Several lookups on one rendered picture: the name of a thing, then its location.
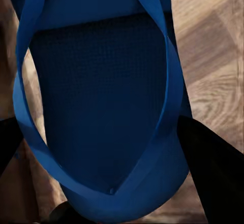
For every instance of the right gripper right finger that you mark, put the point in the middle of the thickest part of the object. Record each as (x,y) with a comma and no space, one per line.
(217,169)

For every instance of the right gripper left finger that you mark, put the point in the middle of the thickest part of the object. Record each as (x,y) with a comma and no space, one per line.
(10,139)

